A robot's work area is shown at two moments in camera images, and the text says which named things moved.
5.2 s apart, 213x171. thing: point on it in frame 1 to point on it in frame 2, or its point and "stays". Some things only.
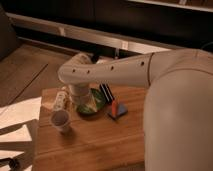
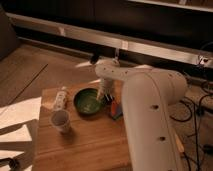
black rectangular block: (106, 92) stays
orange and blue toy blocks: (117, 110) stays
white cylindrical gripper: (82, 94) to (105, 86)
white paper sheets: (24, 110) stays
